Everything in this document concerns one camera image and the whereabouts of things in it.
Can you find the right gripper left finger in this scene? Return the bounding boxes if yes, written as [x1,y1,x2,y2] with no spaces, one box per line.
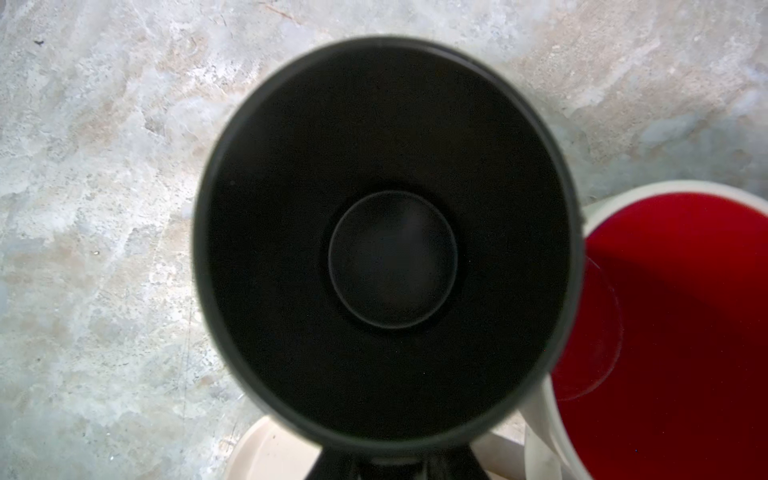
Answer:
[305,448,359,480]

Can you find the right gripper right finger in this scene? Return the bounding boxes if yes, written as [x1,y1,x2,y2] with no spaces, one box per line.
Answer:
[428,445,490,480]

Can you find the cream upside-down mug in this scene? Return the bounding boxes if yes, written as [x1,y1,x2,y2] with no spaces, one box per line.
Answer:
[518,179,768,480]

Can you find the black mug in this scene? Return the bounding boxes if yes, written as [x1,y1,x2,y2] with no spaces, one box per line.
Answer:
[192,36,585,457]

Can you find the pink tray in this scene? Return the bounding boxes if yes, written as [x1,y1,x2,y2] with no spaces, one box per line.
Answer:
[224,413,526,480]

